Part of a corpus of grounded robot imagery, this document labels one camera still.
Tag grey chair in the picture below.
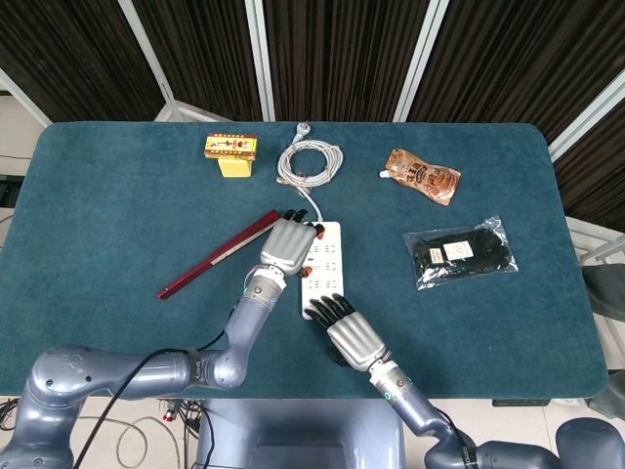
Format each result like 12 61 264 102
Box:
583 263 625 321

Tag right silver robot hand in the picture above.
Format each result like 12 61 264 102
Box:
302 292 392 373

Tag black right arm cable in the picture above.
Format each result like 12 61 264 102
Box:
432 405 473 450

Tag yellow red printed box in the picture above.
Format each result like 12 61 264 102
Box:
203 133 260 162

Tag teal table mat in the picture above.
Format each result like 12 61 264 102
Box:
0 120 609 400

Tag black gloves in clear bag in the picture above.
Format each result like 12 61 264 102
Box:
401 213 520 293

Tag white partition frame post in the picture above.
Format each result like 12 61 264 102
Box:
243 0 277 122
0 67 53 126
393 0 451 123
116 0 235 123
549 67 625 162

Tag dark red folded fan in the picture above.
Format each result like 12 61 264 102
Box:
156 209 283 300

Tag grey floor cable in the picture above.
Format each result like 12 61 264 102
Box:
77 414 185 469

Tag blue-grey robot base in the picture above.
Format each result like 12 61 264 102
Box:
194 398 411 469

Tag white power strip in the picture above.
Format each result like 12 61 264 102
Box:
298 220 347 321

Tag white coiled power cable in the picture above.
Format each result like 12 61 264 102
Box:
275 121 346 224

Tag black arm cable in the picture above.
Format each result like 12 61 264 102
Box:
432 405 473 450
71 327 230 469

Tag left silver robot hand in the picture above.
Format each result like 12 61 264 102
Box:
259 207 327 279

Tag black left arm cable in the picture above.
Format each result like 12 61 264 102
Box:
71 327 230 469

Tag orange sauce pouch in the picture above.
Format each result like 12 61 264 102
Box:
379 148 463 207

